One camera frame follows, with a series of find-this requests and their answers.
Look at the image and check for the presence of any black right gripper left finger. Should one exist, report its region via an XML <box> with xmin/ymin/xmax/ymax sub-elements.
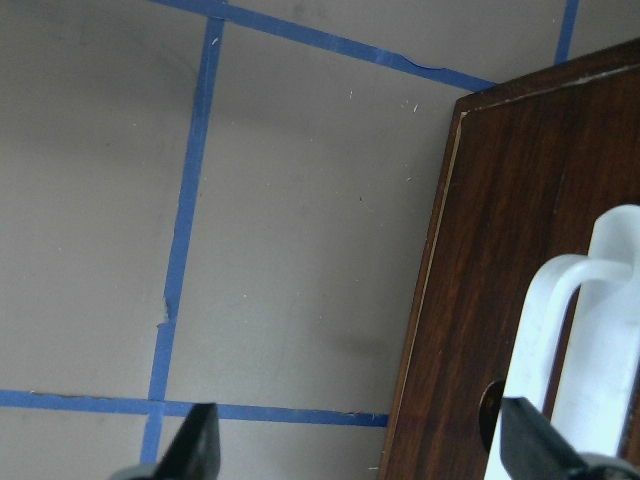
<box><xmin>110</xmin><ymin>403</ymin><xmax>221</xmax><ymax>480</ymax></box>

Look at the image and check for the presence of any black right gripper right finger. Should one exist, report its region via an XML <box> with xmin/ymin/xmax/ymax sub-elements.
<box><xmin>500</xmin><ymin>397</ymin><xmax>639</xmax><ymax>480</ymax></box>

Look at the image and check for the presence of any wooden drawer with white handle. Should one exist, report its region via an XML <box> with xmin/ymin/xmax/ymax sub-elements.
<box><xmin>484</xmin><ymin>205</ymin><xmax>639</xmax><ymax>479</ymax></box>

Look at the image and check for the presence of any dark wooden drawer cabinet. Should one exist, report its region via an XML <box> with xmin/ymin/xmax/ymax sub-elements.
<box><xmin>379</xmin><ymin>40</ymin><xmax>639</xmax><ymax>479</ymax></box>

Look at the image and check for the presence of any brown paper mat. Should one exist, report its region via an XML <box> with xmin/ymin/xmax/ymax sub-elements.
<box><xmin>1</xmin><ymin>1</ymin><xmax>639</xmax><ymax>479</ymax></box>

